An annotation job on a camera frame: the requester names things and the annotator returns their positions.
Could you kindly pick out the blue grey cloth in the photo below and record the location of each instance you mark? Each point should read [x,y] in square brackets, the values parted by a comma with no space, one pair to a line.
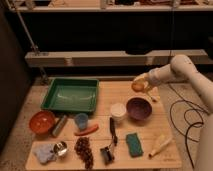
[44,153]

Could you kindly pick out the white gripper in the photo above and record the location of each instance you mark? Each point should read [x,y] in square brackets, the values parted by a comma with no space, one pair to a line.
[155,77]

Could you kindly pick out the green sponge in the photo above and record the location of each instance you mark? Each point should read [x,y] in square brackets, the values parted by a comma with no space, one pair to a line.
[134,145]

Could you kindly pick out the bunch of dark grapes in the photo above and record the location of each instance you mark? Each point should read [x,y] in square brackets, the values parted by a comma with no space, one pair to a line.
[83,150]

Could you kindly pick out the blue plastic cup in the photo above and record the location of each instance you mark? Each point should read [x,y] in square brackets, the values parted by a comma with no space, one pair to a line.
[81,120]

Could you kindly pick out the orange bowl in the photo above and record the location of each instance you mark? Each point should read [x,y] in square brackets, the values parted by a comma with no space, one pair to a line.
[42,122]

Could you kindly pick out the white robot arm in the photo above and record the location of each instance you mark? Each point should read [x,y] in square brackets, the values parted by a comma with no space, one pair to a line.
[191,115]

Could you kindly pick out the black handled brush tool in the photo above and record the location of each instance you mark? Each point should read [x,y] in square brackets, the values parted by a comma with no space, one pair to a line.
[107,152]

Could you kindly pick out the metal measuring cup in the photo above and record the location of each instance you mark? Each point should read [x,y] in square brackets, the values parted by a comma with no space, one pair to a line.
[60,149]

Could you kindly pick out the yellow red apple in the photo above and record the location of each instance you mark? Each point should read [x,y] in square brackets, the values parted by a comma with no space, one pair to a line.
[137,87]

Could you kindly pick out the black object on shelf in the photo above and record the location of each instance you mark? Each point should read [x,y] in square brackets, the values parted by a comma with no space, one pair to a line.
[138,49]

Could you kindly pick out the white round container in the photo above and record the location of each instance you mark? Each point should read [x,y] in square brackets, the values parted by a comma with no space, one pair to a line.
[118,111]

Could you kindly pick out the purple bowl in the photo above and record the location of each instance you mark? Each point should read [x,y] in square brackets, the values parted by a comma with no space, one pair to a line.
[138,108]

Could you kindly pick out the orange carrot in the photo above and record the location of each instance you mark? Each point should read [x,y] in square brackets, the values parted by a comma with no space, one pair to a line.
[87,131]

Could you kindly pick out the metal shelf rack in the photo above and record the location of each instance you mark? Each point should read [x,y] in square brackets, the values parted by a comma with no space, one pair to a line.
[93,39]

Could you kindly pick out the green plastic tray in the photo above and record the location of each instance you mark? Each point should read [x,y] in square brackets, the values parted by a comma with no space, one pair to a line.
[71,95]

